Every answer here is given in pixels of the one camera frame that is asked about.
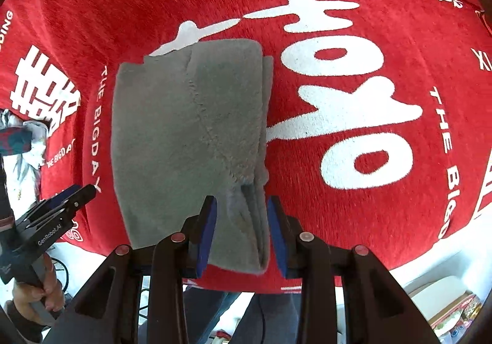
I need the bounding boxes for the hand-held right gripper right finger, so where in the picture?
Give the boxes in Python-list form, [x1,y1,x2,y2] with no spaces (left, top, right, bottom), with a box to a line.
[267,196,441,344]

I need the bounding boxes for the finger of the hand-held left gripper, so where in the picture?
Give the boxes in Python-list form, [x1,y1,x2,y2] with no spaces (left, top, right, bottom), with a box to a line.
[46,184,83,210]
[25,184,97,227]

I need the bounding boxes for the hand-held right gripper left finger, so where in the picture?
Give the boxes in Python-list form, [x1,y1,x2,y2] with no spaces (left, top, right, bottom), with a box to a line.
[45,195,218,344]

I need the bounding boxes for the grey fleece garment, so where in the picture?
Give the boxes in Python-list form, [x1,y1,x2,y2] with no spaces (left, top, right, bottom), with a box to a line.
[111,38,275,276]

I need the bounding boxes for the person's left forearm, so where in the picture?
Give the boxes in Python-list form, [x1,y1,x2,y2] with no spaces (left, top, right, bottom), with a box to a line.
[2,300,45,344]

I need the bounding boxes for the pile of light clothes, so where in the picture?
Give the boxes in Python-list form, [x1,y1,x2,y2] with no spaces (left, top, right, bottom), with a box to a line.
[0,109,50,210]

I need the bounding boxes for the person's left hand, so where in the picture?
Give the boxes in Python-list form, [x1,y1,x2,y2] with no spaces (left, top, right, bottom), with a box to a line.
[11,252,67,314]

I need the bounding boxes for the person's legs in dark trousers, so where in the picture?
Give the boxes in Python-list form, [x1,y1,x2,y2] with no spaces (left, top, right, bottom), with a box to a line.
[136,282,305,344]

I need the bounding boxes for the dark patterned cloth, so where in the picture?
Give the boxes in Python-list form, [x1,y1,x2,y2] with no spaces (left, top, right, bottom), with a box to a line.
[0,127,34,156]

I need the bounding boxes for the colourful printed carton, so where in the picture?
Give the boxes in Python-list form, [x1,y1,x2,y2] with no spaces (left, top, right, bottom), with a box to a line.
[427,289,483,331]

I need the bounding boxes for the red printed blanket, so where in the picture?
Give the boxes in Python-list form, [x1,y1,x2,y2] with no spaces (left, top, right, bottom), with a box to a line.
[0,0,492,294]

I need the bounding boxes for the black cable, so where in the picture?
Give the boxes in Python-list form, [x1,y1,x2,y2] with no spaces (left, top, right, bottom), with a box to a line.
[49,256,72,293]

